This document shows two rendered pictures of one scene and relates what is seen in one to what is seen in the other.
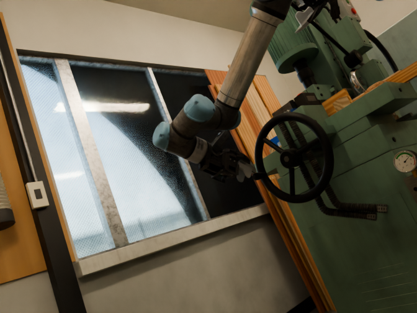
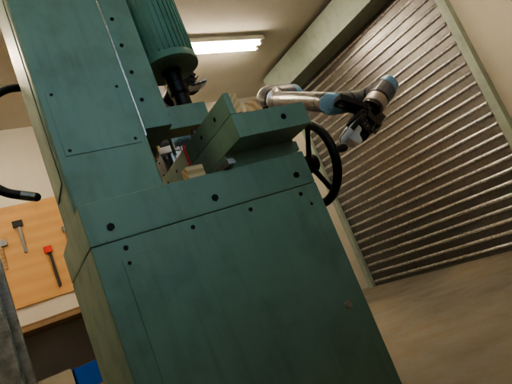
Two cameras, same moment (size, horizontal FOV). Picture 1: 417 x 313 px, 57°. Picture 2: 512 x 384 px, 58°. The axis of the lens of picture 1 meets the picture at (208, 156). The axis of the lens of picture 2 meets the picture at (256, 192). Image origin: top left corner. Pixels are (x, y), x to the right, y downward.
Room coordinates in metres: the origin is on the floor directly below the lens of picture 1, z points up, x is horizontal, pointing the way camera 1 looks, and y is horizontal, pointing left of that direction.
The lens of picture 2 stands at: (2.65, -0.07, 0.53)
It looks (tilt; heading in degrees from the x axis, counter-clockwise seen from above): 10 degrees up; 194
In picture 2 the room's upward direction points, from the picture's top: 22 degrees counter-clockwise
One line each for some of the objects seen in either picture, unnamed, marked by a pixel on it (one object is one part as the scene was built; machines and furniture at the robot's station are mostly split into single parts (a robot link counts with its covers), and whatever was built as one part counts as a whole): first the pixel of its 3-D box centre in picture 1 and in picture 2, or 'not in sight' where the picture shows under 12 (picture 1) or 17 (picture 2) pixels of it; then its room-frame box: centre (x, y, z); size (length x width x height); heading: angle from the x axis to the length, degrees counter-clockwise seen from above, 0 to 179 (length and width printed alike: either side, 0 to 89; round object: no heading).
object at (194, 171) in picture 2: not in sight; (193, 174); (1.64, -0.45, 0.82); 0.04 x 0.03 x 0.04; 138
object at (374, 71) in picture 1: (373, 77); not in sight; (1.45, -0.72, 1.02); 0.09 x 0.07 x 0.12; 45
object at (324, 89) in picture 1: (320, 97); (184, 123); (1.44, -0.50, 1.03); 0.14 x 0.07 x 0.09; 135
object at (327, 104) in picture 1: (326, 113); not in sight; (1.35, -0.46, 0.94); 0.21 x 0.01 x 0.08; 45
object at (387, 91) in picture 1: (321, 135); (241, 162); (1.36, -0.40, 0.87); 0.61 x 0.30 x 0.06; 45
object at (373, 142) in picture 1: (363, 156); (184, 219); (1.52, -0.57, 0.76); 0.57 x 0.45 x 0.09; 135
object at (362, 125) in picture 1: (333, 146); (233, 181); (1.39, -0.44, 0.82); 0.40 x 0.21 x 0.04; 45
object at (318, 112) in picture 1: (302, 126); not in sight; (1.30, -0.34, 0.91); 0.15 x 0.14 x 0.09; 45
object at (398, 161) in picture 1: (408, 164); not in sight; (1.10, -0.51, 0.65); 0.06 x 0.04 x 0.08; 45
